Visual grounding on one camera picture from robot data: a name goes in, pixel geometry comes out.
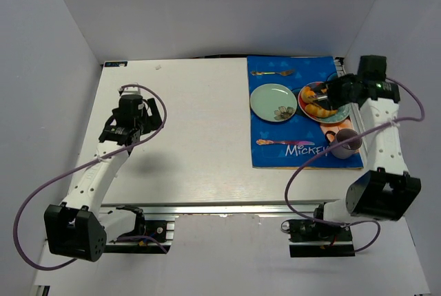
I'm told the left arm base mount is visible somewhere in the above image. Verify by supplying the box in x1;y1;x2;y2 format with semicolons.
99;205;174;254

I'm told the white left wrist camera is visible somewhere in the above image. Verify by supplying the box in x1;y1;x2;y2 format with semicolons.
118;84;141;96

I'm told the blue table label sticker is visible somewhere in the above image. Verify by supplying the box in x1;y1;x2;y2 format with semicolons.
103;61;128;67

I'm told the green floral plate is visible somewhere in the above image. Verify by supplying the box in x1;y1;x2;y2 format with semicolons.
249;83;298;123

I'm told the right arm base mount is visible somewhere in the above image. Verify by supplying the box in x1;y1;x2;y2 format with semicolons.
280;219;355;258

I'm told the bread roll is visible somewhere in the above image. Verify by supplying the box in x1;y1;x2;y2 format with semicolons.
305;104;338;118
300;86;327;104

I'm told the gold fork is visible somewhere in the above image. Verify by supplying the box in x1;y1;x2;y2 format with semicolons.
251;70;295;76

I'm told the red and teal plate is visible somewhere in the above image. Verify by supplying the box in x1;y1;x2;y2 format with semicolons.
298;82;349;124

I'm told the purple mug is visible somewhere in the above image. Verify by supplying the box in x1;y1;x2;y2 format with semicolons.
325;129;362;160

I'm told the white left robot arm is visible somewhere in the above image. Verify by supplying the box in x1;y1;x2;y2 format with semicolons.
43;94;162;262

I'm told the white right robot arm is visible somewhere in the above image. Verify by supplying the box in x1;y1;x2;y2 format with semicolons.
314;74;421;225

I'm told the gold handled knife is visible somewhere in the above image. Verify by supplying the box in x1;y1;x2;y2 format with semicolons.
256;139;315;146

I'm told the blue Mickey placemat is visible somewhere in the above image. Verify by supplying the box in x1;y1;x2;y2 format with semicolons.
247;56;353;168

